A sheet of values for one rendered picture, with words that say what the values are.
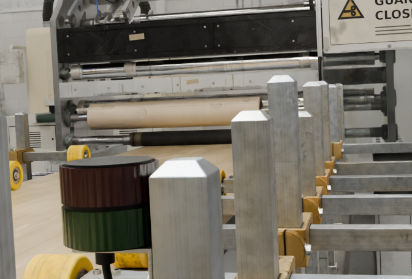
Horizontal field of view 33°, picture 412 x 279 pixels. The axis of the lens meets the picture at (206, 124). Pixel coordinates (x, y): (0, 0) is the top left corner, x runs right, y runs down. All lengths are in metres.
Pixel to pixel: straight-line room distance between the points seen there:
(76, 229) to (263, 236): 0.28
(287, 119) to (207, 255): 0.50
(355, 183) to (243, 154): 0.81
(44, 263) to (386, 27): 2.32
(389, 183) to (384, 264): 1.62
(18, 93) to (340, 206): 9.49
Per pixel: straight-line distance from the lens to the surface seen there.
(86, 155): 2.38
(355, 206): 1.18
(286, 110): 0.88
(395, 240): 0.94
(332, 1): 2.93
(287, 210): 0.89
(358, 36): 2.91
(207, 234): 0.39
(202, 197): 0.39
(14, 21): 10.58
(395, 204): 1.18
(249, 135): 0.63
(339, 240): 0.94
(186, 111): 3.04
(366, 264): 3.16
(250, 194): 0.64
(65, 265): 0.75
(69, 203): 0.41
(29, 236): 1.30
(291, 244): 0.87
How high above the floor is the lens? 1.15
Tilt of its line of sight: 3 degrees down
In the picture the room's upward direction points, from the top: 3 degrees counter-clockwise
